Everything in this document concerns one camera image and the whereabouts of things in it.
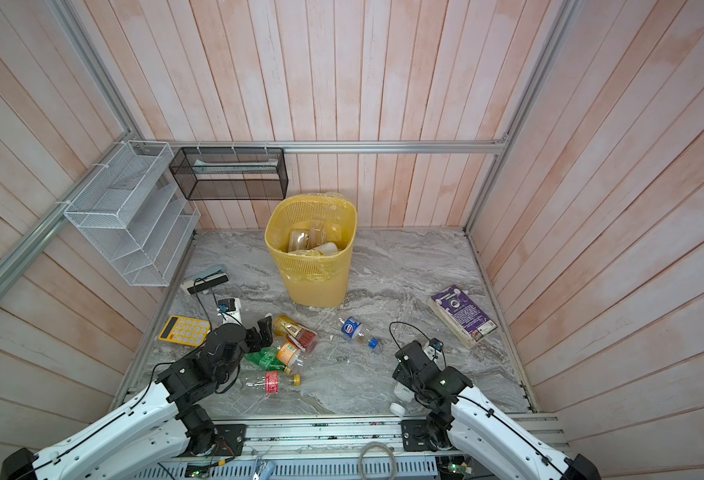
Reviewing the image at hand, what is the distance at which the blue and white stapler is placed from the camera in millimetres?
1016

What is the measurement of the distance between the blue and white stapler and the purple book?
2.44ft

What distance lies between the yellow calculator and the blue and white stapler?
10cm

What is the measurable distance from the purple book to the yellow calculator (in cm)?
75

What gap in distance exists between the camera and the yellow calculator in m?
0.92

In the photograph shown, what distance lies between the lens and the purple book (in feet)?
3.00
